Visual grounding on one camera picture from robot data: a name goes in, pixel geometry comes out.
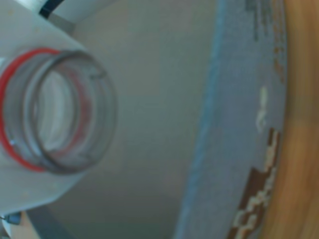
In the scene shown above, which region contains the grey cardboard box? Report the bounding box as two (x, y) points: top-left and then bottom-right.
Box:
(24, 0), (289, 239)

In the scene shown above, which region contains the clear bottle with red label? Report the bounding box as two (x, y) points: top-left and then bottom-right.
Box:
(0, 48), (118, 176)

